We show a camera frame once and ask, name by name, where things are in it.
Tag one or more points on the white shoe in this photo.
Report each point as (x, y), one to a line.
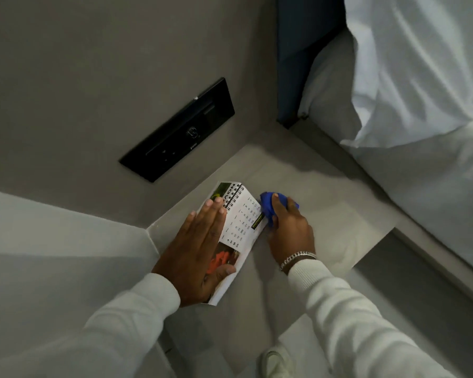
(276, 362)

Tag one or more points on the person's right hand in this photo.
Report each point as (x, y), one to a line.
(293, 236)

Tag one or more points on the person's left middle finger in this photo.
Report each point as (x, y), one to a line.
(207, 222)

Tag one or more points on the person's right forearm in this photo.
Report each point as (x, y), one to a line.
(350, 322)

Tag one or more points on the person's left hand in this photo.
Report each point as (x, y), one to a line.
(189, 263)

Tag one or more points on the dark blue headboard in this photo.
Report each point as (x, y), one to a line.
(299, 55)

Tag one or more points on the person's left forearm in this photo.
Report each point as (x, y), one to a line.
(102, 334)

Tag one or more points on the black wall socket panel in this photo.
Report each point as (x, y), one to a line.
(181, 133)

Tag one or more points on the white bed sheet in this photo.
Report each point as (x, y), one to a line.
(441, 181)

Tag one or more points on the white pillow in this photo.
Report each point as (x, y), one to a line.
(410, 66)

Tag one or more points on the blue cleaning cloth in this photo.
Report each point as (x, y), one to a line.
(266, 204)

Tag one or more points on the person's right thumb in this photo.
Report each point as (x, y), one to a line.
(272, 228)

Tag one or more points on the person's left thumb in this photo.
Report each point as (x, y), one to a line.
(224, 272)

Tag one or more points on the white spiral desk calendar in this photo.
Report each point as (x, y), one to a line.
(242, 220)

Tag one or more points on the person's left little finger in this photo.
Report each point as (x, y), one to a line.
(178, 244)

